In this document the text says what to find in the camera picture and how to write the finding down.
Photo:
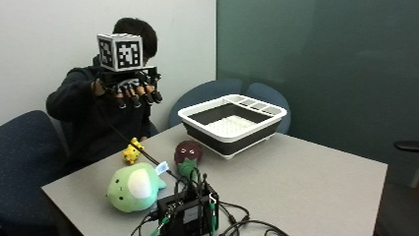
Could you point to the dark blue speckled chair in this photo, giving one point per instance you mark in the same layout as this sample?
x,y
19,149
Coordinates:
x,y
26,164

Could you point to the blue round-back chair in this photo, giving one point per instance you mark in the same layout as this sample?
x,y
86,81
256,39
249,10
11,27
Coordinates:
x,y
271,95
205,93

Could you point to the white cube with black markers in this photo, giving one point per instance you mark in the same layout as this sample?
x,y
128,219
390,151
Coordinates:
x,y
124,52

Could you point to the black electronics box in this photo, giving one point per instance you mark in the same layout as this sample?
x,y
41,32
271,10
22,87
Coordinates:
x,y
188,213

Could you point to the black chair armrest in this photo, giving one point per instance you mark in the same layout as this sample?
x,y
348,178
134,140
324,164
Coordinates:
x,y
408,146

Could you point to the purple eggplant soft toy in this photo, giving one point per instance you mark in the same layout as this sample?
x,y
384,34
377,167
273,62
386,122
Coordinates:
x,y
188,153

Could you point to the green round soft toy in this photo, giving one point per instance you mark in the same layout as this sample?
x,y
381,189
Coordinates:
x,y
131,193

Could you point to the the person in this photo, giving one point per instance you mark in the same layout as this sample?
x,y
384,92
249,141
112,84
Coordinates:
x,y
87,131

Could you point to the white and grey dish rack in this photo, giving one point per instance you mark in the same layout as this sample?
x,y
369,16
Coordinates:
x,y
232,131

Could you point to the white paper tag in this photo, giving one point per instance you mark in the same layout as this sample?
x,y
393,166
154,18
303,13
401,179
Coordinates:
x,y
162,168

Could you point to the yellow soft toy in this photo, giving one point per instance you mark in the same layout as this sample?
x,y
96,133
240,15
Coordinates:
x,y
131,153

